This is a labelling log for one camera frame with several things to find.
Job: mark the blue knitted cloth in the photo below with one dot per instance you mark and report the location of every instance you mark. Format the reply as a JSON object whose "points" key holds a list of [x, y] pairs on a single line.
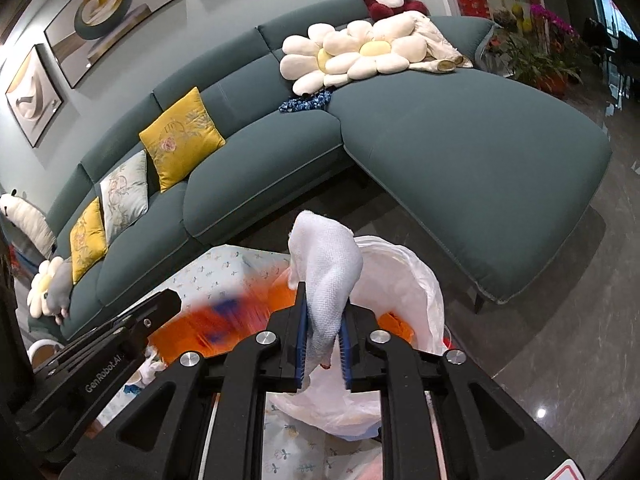
{"points": [[305, 102]]}

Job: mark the dark green sofa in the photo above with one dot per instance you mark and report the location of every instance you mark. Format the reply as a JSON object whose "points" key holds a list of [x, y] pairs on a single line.
{"points": [[450, 160]]}

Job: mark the small white flower cushion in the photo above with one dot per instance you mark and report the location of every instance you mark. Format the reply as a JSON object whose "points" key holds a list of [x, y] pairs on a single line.
{"points": [[41, 292]]}

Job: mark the wide framed abstract painting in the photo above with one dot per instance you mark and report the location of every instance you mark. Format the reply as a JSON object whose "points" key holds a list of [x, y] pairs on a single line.
{"points": [[110, 15]]}

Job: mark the crumpled white tissue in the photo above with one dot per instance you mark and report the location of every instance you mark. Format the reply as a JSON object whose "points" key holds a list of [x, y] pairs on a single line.
{"points": [[150, 367]]}

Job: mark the panda plush toy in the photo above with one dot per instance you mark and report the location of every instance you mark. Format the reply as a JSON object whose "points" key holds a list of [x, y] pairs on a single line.
{"points": [[25, 222]]}

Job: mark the magenta orchid plant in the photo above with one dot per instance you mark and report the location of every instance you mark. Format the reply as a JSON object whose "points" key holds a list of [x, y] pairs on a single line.
{"points": [[555, 17]]}

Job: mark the white plastic trash bag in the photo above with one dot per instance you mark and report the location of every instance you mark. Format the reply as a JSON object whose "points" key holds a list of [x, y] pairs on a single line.
{"points": [[400, 285]]}

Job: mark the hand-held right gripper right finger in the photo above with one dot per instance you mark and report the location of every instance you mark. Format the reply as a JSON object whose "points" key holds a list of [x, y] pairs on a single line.
{"points": [[344, 357]]}

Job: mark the green potted plant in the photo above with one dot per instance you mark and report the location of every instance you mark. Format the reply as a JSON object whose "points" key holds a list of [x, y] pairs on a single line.
{"points": [[535, 62]]}

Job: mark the pale floral pillow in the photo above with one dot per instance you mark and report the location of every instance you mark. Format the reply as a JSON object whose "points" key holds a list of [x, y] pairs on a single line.
{"points": [[125, 195]]}

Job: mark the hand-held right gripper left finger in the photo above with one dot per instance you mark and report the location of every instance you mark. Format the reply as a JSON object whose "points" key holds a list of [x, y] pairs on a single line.
{"points": [[300, 345]]}

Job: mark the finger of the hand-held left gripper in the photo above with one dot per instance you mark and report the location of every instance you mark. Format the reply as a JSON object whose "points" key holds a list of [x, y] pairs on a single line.
{"points": [[150, 310]]}

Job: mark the small yellow embroidered pillow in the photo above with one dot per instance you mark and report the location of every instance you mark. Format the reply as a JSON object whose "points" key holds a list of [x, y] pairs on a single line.
{"points": [[89, 240]]}

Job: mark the dark dining chairs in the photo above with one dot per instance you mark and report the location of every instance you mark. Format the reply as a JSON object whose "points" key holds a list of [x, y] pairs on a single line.
{"points": [[615, 50]]}

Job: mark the large yellow embroidered pillow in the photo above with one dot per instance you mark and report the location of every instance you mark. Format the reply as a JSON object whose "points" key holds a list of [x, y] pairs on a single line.
{"points": [[182, 135]]}

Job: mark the floral print tablecloth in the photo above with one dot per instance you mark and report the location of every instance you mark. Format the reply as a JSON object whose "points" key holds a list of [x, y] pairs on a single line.
{"points": [[215, 272]]}

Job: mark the small framed abstract painting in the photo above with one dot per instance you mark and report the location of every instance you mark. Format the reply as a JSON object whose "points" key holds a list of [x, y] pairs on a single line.
{"points": [[32, 97]]}

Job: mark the orange snack packet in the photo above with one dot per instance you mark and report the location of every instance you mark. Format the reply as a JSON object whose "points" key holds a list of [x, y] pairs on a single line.
{"points": [[225, 322]]}

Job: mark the white woven cloth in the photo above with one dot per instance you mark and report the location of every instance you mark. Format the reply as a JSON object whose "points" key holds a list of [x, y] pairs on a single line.
{"points": [[325, 265]]}

